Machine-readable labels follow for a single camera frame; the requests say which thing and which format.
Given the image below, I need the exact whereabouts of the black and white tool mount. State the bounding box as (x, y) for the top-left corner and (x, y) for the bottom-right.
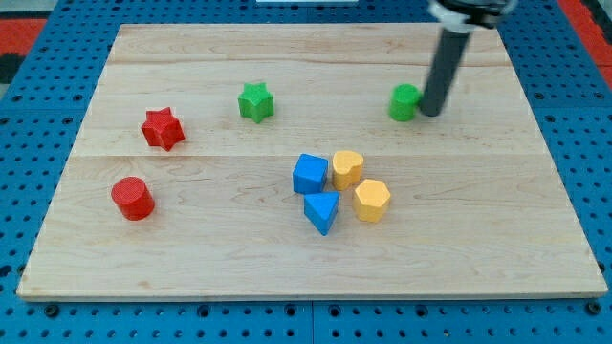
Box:
(427, 0), (518, 33)

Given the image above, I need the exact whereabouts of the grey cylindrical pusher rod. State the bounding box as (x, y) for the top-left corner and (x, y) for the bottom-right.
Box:
(420, 29), (471, 117)

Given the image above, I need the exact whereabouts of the green cylinder block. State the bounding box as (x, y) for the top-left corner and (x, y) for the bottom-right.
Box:
(388, 83), (421, 121)

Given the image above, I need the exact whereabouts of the green star block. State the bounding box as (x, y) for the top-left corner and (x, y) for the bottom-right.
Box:
(238, 82), (274, 123)

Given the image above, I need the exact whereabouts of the red star block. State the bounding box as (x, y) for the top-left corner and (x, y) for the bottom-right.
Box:
(141, 107), (186, 151)

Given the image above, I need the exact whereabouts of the yellow heart block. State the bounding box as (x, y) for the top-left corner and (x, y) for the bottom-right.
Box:
(332, 150), (364, 191)

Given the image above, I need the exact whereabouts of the yellow hexagon block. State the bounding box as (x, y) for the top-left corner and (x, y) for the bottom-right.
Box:
(353, 179), (391, 223)

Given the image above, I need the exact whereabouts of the blue cube block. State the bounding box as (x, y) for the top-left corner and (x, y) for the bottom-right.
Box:
(293, 154), (328, 194)

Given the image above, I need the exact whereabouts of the blue triangle block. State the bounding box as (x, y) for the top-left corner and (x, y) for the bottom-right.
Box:
(304, 191), (340, 236)

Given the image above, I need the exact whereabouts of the wooden board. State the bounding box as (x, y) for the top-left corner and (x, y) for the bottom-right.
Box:
(17, 23), (607, 302)

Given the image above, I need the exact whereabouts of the red cylinder block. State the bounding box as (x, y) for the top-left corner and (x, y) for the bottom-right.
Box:
(111, 176), (155, 221)

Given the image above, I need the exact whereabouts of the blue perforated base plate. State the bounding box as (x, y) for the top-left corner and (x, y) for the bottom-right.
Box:
(1, 1), (611, 343)

